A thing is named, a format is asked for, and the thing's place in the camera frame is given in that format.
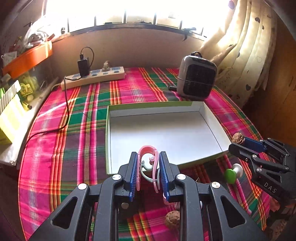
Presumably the brown walnut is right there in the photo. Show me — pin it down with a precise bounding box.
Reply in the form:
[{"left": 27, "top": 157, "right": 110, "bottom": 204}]
[
  {"left": 232, "top": 132, "right": 245, "bottom": 145},
  {"left": 165, "top": 210, "right": 180, "bottom": 229}
]

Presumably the green white spool stopper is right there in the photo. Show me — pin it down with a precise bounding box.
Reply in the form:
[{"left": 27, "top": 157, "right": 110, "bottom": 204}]
[{"left": 224, "top": 163, "right": 243, "bottom": 184}]

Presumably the pink cable winder clip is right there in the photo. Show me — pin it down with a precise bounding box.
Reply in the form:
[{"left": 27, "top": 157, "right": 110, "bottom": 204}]
[{"left": 136, "top": 145, "right": 160, "bottom": 193}]

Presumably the white shallow box green rim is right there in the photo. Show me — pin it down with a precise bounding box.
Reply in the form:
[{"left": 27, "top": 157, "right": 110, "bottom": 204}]
[{"left": 105, "top": 101, "right": 231, "bottom": 175}]

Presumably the plaid pink green cloth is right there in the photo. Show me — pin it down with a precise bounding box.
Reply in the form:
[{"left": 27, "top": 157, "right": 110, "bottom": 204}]
[{"left": 18, "top": 67, "right": 270, "bottom": 240}]

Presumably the grey black portable heater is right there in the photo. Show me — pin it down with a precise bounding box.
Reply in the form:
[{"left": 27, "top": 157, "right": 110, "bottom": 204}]
[{"left": 168, "top": 51, "right": 217, "bottom": 101}]

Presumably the cream heart pattern curtain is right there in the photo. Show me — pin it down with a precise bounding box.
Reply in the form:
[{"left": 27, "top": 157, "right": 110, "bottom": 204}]
[{"left": 200, "top": 1, "right": 277, "bottom": 108}]

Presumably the beige power strip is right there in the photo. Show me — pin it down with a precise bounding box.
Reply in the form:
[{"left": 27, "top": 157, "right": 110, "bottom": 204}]
[{"left": 60, "top": 66, "right": 125, "bottom": 90}]

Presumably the small white plug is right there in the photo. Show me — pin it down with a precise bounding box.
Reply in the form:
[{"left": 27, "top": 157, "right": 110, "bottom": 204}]
[{"left": 102, "top": 61, "right": 111, "bottom": 72}]

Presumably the black charger adapter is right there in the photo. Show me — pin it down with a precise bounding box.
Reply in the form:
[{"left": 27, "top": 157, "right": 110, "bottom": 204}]
[{"left": 77, "top": 53, "right": 90, "bottom": 77}]

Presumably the yellow green box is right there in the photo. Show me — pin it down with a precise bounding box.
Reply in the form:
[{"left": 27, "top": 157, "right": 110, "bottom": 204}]
[{"left": 1, "top": 94, "right": 25, "bottom": 145}]

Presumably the striped box lid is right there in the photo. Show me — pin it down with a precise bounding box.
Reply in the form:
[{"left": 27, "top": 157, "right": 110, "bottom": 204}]
[{"left": 0, "top": 80, "right": 21, "bottom": 113}]

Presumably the orange tray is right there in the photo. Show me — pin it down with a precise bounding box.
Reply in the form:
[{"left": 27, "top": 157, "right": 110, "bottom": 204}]
[{"left": 2, "top": 41, "right": 53, "bottom": 79}]

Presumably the black charger cable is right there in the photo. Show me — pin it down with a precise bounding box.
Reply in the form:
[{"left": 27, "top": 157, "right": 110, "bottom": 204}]
[{"left": 25, "top": 46, "right": 95, "bottom": 144}]

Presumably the black window handle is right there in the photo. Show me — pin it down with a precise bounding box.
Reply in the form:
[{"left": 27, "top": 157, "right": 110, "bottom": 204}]
[{"left": 182, "top": 27, "right": 196, "bottom": 41}]

